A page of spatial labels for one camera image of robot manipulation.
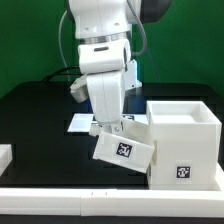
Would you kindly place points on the small white drawer with knob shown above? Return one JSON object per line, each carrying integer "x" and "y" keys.
{"x": 132, "y": 148}

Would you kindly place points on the paper sheet with fiducial markers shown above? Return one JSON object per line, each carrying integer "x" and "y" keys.
{"x": 81, "y": 122}

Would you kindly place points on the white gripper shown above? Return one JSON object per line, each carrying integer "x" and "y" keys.
{"x": 106, "y": 93}

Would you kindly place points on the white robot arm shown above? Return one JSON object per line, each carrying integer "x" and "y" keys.
{"x": 105, "y": 56}

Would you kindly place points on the white front fence bar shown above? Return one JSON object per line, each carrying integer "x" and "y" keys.
{"x": 93, "y": 202}

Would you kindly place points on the large white drawer box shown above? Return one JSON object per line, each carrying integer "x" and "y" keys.
{"x": 186, "y": 135}

